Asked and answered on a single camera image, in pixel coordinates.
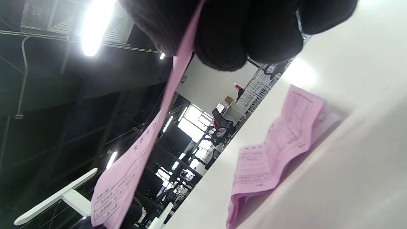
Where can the bright ceiling light bar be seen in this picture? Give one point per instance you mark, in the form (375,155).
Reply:
(95,25)

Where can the small round ceiling light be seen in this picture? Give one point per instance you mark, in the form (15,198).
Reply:
(162,56)

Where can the white desk frame beam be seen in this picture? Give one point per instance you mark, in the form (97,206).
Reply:
(57,197)

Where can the grey ceiling conduit pipe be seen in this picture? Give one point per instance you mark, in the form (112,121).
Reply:
(24,63)

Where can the person's right hand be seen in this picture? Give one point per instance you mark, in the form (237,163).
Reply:
(254,28)

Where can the person's left hand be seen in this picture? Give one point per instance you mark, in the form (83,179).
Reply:
(133,213)

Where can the brown cardboard box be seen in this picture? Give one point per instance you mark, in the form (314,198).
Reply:
(229,100)

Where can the pink invoice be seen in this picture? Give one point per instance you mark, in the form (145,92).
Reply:
(127,181)
(279,143)

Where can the black and red office chair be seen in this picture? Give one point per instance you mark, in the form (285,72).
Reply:
(221,122)

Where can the ceiling air vent grille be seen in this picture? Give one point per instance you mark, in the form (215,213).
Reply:
(60,16)

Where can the computer monitor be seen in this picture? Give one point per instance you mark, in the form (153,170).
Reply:
(220,107)

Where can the red bottle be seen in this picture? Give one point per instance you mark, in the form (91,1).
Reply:
(238,86)

